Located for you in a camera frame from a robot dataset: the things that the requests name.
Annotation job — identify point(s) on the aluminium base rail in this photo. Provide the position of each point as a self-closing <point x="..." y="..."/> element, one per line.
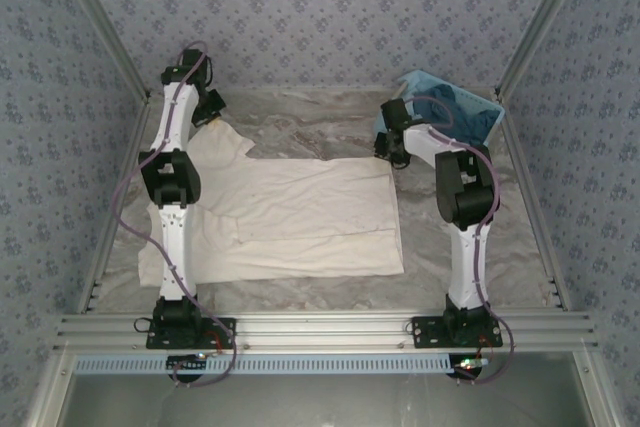
<point x="320" y="329"/>

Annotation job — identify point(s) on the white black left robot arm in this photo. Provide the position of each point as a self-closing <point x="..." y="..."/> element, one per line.
<point x="175" y="247"/>

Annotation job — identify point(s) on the light blue plastic basket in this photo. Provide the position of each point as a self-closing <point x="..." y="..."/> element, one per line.
<point x="496" y="119"/>

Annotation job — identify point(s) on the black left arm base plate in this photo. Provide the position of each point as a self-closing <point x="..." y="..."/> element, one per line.
<point x="220" y="329"/>

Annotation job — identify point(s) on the dark blue t-shirt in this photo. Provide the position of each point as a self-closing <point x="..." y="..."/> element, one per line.
<point x="470" y="122"/>

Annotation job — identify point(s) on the aluminium frame post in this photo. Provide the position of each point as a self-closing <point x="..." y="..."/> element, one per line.
<point x="100" y="22"/>
<point x="545" y="22"/>

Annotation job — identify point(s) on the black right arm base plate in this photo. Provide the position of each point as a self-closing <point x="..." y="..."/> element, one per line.
<point x="425" y="332"/>

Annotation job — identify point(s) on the white t-shirt with black print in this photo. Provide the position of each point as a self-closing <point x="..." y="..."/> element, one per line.
<point x="310" y="217"/>

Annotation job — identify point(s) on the grey metal panel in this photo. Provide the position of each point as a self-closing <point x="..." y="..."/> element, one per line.
<point x="320" y="402"/>

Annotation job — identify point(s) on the small black controller board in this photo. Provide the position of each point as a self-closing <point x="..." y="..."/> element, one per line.
<point x="467" y="366"/>
<point x="187" y="362"/>

